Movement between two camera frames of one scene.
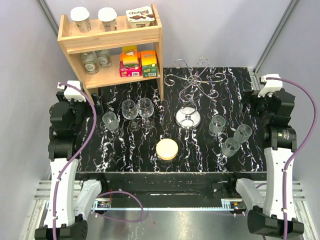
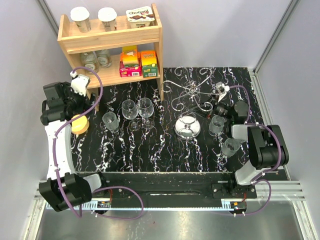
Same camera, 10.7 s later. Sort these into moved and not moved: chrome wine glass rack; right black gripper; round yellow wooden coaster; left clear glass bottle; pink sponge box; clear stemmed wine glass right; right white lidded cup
Moved: right black gripper; chrome wine glass rack; round yellow wooden coaster
Not moved: pink sponge box; clear stemmed wine glass right; left clear glass bottle; right white lidded cup
